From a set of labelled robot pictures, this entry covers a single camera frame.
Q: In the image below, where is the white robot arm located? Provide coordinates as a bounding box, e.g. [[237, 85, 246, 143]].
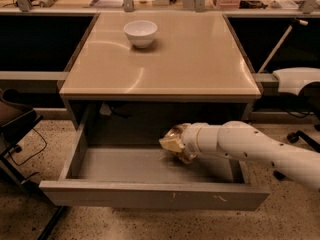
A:
[[159, 121, 320, 192]]

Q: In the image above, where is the black floor cable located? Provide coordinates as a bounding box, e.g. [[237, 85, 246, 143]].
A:
[[6, 127, 48, 185]]

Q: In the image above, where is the beige top drawer cabinet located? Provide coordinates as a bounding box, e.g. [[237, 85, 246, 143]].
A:
[[60, 11, 262, 125]]

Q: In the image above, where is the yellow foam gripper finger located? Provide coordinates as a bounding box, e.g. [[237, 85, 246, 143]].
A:
[[159, 135, 185, 153]]

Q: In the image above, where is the open grey top drawer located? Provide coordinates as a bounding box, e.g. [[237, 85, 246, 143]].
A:
[[38, 103, 271, 212]]

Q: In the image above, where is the black office chair base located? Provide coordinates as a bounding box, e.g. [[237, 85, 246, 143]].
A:
[[272, 123, 320, 181]]

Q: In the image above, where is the black chair at left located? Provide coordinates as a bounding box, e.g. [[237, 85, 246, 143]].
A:
[[0, 88, 68, 240]]

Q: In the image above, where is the white ceramic bowl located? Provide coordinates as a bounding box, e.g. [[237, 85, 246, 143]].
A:
[[123, 20, 158, 48]]

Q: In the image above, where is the crushed orange soda can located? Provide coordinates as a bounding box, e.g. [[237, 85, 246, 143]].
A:
[[165, 123, 195, 164]]

